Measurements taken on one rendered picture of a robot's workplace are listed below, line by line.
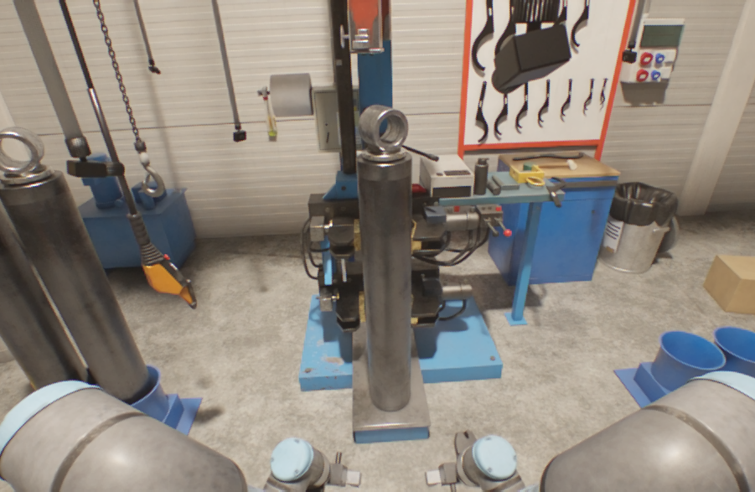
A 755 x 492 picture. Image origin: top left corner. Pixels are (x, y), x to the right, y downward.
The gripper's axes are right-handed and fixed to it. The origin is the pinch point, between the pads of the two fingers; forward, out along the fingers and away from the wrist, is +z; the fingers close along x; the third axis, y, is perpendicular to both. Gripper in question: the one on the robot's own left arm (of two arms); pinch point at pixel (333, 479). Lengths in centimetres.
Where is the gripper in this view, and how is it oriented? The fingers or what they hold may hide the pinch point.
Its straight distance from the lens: 131.9
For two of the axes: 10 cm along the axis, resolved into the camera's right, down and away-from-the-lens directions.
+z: 2.1, 6.1, 7.7
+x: -9.7, 0.5, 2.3
